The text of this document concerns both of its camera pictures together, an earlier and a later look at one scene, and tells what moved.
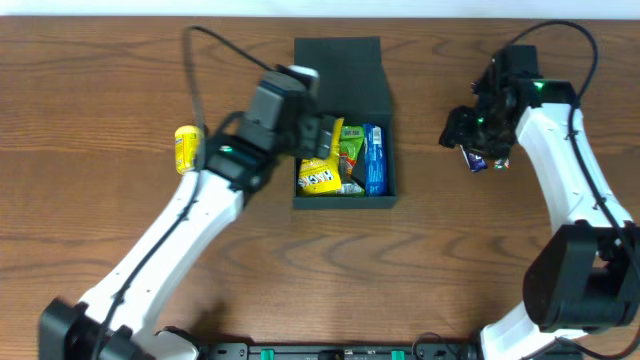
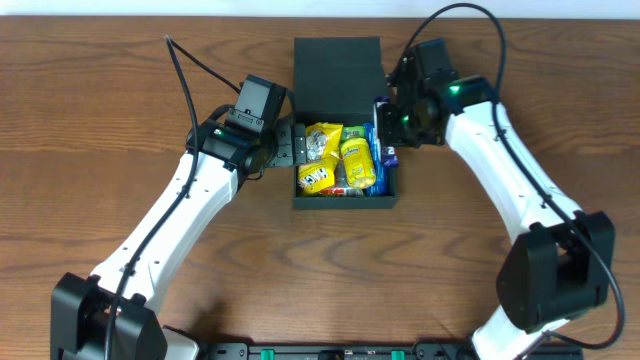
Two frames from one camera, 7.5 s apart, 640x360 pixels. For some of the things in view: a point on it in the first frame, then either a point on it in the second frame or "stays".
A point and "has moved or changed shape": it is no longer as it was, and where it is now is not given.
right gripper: [458, 128] → [385, 122]
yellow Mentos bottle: [186, 144] has moved or changed shape
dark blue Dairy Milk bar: [475, 162] has moved or changed shape
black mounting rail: [391, 351] stays
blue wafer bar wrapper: [375, 137] stays
